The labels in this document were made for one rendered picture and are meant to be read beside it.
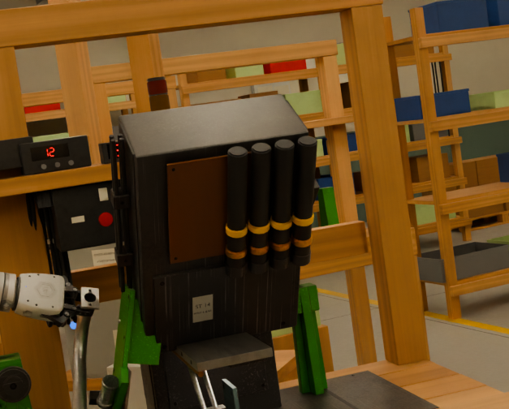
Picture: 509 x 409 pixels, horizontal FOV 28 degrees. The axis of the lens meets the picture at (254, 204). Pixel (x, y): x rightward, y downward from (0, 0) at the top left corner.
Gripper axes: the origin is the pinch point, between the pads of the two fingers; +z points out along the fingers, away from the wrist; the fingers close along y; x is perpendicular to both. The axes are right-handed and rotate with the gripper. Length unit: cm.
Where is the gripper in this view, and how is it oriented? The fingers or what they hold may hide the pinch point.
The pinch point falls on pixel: (84, 303)
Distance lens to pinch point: 231.5
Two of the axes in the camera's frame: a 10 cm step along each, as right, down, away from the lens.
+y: -0.9, -7.4, 6.7
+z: 9.3, 1.7, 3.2
